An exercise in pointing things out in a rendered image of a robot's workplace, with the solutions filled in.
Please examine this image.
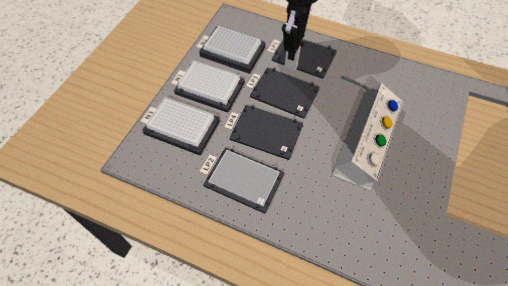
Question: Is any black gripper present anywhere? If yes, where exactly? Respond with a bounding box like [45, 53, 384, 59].
[282, 0, 318, 71]

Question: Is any translucent white plate lid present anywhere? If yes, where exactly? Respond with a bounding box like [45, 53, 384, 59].
[146, 97, 214, 145]

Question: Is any grey button panel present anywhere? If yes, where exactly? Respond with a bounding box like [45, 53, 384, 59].
[331, 75, 403, 191]

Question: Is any clear plastic plate lid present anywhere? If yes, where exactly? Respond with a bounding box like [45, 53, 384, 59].
[208, 150, 280, 207]
[177, 60, 240, 103]

